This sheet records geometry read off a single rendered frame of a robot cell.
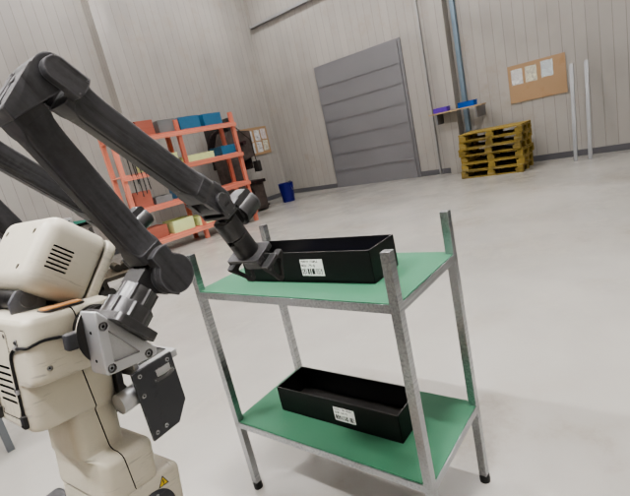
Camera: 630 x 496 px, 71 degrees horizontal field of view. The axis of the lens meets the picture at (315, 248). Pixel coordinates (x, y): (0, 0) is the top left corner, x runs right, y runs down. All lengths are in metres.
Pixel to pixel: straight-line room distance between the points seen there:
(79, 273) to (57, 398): 0.24
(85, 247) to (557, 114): 9.76
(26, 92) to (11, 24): 9.77
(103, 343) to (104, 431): 0.29
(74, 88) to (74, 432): 0.65
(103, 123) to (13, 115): 0.14
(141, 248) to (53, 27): 10.09
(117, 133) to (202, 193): 0.20
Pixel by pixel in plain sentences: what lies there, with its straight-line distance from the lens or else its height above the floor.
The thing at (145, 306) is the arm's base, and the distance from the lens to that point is 0.85.
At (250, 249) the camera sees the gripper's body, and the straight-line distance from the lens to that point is 1.04.
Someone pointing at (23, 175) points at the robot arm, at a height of 1.49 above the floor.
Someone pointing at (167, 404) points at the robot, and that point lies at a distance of 1.07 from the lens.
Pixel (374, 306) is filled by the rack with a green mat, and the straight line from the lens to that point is 1.25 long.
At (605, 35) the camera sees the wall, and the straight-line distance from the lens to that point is 10.13.
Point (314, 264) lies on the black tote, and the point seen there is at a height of 1.02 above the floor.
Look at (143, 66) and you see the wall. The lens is 11.50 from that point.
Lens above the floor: 1.42
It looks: 14 degrees down
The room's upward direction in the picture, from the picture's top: 13 degrees counter-clockwise
